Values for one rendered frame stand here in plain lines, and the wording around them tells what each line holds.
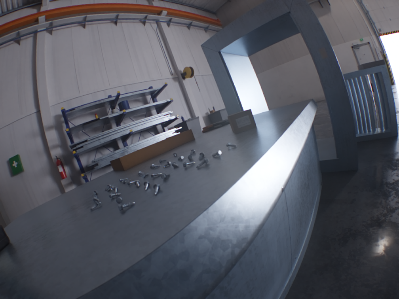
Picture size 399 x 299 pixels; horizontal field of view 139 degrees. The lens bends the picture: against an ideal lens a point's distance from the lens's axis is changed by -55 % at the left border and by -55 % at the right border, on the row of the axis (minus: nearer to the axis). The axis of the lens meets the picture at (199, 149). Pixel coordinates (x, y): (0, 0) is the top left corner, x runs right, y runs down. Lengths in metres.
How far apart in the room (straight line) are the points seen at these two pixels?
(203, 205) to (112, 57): 6.04
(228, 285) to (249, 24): 1.66
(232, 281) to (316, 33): 1.47
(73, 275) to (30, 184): 5.09
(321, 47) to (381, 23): 8.88
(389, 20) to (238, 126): 10.21
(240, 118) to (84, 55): 5.82
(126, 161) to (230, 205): 0.61
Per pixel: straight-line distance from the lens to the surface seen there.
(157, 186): 0.24
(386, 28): 10.21
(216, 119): 6.55
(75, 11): 6.97
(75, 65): 5.86
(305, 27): 1.47
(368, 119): 2.26
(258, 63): 10.15
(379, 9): 10.50
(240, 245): 0.16
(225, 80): 1.73
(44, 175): 5.06
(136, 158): 0.74
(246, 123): 0.54
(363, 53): 9.48
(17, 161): 5.19
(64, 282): 0.16
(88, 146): 3.93
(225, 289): 0.30
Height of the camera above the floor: 0.72
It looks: 8 degrees down
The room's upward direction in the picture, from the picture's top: 20 degrees counter-clockwise
